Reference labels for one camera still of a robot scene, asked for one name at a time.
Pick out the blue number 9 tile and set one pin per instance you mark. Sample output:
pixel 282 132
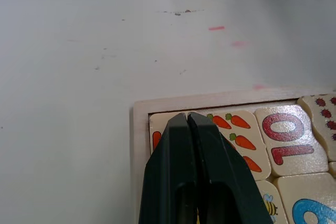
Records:
pixel 302 190

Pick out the orange carrots picture tile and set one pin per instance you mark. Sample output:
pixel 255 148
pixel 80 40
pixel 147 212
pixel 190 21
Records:
pixel 241 129

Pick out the red number 10 tile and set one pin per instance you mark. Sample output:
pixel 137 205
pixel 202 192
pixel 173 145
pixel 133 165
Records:
pixel 286 134

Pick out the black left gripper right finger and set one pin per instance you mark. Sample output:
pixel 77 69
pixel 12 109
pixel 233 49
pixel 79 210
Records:
pixel 225 187

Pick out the ten red ladybugs tile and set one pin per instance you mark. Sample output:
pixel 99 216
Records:
pixel 315 124

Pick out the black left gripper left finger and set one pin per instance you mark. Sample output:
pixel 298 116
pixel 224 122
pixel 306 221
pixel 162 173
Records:
pixel 168 171

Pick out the yellow bees picture tile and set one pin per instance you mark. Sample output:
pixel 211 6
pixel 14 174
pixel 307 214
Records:
pixel 267 200

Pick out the wooden number puzzle board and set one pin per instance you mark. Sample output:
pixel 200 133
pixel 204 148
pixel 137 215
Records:
pixel 210 100

